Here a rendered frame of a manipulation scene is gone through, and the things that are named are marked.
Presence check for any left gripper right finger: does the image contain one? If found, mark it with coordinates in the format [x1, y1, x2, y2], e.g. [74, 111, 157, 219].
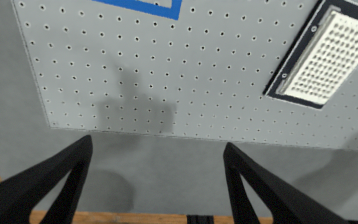
[223, 142, 349, 224]

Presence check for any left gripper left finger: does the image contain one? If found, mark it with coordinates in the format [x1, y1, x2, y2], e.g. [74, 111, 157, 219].
[0, 135, 93, 224]

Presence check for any blue tape outline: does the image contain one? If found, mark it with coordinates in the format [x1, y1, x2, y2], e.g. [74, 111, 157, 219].
[93, 0, 182, 20]

